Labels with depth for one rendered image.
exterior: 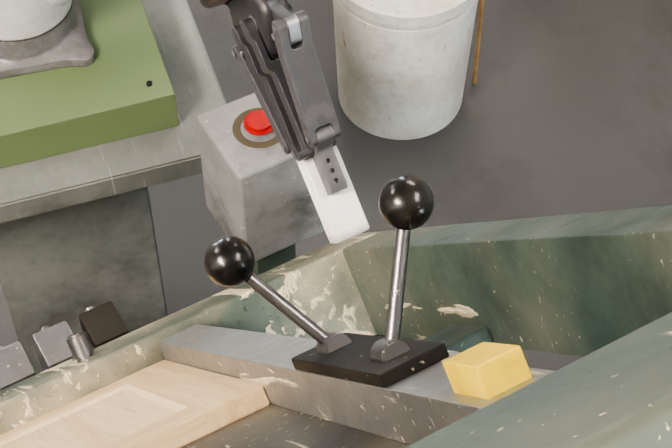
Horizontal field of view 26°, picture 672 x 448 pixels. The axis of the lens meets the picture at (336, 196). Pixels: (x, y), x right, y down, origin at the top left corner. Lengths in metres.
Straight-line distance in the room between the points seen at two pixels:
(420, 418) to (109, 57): 1.25
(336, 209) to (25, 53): 1.02
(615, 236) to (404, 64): 1.77
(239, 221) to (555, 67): 1.50
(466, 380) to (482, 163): 2.18
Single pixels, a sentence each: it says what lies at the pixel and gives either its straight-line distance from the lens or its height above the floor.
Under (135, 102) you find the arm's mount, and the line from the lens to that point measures 2.01.
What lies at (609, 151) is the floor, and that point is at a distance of 3.07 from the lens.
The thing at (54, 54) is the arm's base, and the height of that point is 0.84.
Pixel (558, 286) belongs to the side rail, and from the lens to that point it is 1.23.
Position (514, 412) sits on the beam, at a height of 1.81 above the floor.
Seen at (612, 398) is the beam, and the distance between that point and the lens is 0.51.
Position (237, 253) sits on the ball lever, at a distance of 1.06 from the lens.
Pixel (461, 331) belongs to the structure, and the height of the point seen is 1.10.
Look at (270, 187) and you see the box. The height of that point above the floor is 0.89.
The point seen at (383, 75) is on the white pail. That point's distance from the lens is 2.89.
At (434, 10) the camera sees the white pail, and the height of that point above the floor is 0.37.
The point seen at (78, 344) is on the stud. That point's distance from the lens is 1.68.
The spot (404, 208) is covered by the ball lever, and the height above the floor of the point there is 1.51.
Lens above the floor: 2.27
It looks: 51 degrees down
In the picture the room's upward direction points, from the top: straight up
